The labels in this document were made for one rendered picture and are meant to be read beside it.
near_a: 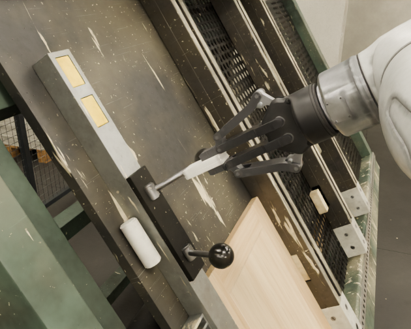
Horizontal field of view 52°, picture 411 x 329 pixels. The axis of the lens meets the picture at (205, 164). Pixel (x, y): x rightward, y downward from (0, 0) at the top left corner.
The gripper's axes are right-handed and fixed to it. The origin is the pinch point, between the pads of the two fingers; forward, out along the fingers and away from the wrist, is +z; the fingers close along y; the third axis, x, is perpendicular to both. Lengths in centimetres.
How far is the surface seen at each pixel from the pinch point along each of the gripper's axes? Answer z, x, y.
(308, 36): 11, 183, -5
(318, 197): 13, 76, 41
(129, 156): 11.4, -0.4, -6.5
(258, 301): 13.8, 14.4, 34.2
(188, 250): 9.6, -2.4, 11.5
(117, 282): 156, 112, 63
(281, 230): 12, 38, 31
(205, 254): 4.9, -5.3, 11.6
